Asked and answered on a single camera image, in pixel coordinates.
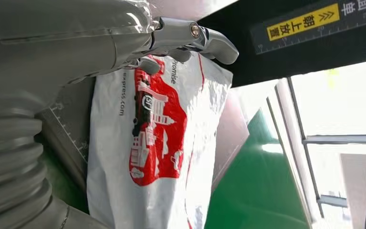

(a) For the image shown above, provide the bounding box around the white red-print mail bag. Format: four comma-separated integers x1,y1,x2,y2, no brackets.
86,52,234,229

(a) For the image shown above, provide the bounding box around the green conveyor belt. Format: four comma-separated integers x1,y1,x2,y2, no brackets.
204,109,310,229

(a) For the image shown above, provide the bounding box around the black scanner platform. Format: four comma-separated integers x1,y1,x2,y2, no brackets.
34,76,251,194

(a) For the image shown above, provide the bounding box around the black scanner column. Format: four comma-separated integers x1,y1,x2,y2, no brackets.
197,0,366,88

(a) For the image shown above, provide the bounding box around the ruler label with yellow sticker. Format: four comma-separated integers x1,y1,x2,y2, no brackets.
250,0,366,56

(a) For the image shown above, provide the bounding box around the grey panel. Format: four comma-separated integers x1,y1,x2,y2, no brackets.
340,153,366,229

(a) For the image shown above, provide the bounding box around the aluminium conveyor side rail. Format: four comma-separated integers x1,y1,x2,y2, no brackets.
266,78,315,229

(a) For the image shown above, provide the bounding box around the window frame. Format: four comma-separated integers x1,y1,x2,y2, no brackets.
286,58,366,219

